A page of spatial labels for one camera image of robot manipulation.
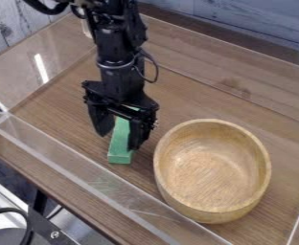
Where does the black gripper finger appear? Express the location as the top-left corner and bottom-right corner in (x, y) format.
(87, 102), (115, 137)
(128, 115), (157, 150)

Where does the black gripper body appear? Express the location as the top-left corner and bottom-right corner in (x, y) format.
(80, 61), (161, 123)

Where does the green rectangular block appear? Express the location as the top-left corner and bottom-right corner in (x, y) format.
(107, 117), (135, 165)

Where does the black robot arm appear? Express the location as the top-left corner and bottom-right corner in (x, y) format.
(72, 0), (160, 150)

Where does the brown wooden bowl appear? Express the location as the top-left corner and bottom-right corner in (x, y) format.
(153, 119), (272, 224)

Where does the black metal table leg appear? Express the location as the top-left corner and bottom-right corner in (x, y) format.
(33, 190), (48, 214)

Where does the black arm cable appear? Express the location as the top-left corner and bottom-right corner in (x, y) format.
(132, 47), (160, 84)

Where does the clear acrylic tray wall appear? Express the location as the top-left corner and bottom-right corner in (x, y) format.
(0, 6), (299, 245)

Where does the black cable on floor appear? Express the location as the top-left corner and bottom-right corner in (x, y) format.
(0, 207), (34, 245)

